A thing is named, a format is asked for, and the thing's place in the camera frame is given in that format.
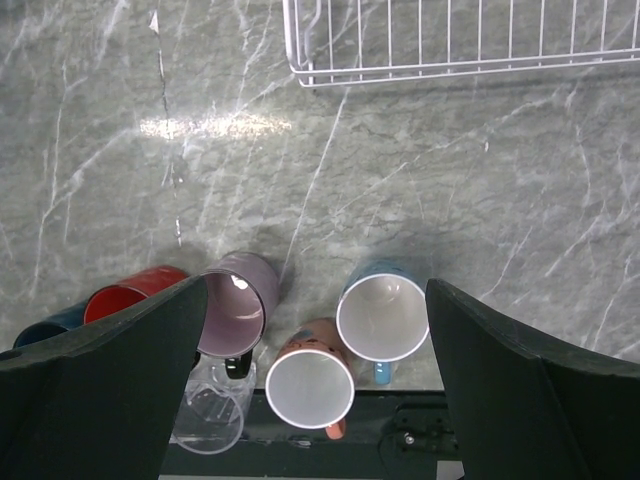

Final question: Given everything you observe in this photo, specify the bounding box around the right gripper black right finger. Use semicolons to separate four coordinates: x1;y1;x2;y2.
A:
426;279;639;479

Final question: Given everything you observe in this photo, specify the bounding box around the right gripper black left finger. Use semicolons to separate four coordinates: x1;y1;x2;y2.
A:
1;277;208;479

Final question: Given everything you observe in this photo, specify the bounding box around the light blue mug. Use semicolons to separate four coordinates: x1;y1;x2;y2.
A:
336;260;430;385

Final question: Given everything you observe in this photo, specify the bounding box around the white wire dish rack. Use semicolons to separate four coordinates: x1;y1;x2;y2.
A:
282;0;639;88

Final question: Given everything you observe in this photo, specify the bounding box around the dark blue mug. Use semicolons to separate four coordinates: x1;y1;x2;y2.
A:
13;300;88;349

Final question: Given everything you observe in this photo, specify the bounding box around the red mug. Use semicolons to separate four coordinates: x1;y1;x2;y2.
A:
83;265;189;324

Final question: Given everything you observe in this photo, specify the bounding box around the clear glass cup right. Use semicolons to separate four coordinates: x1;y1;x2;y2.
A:
170;357;256;455

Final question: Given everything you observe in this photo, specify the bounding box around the purple mug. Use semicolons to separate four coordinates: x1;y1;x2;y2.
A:
198;251;280;380

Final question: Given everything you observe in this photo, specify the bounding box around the black table edge rail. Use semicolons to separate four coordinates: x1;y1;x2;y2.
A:
161;390;465;479

